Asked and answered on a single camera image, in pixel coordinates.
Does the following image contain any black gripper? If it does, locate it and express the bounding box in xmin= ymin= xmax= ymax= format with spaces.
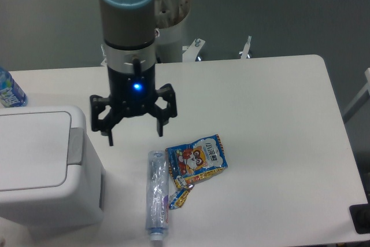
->
xmin=90 ymin=64 xmax=177 ymax=147

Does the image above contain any white trash can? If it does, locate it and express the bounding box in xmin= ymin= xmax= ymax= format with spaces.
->
xmin=1 ymin=105 xmax=105 ymax=227

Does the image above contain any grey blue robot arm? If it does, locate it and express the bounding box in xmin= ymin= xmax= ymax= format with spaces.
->
xmin=90 ymin=0 xmax=177 ymax=137

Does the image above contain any blue snack bag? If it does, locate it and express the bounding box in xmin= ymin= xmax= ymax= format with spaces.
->
xmin=165 ymin=134 xmax=228 ymax=210

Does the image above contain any clear crushed plastic bottle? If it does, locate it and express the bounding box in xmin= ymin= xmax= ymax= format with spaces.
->
xmin=146 ymin=150 xmax=169 ymax=242

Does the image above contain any blue labelled water bottle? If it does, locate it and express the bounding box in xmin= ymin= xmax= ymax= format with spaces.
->
xmin=1 ymin=67 xmax=28 ymax=108

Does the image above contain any black object at table edge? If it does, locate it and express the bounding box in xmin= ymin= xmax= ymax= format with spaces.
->
xmin=349 ymin=204 xmax=369 ymax=234

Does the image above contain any white frame at right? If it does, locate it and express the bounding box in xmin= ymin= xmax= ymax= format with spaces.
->
xmin=342 ymin=68 xmax=369 ymax=124

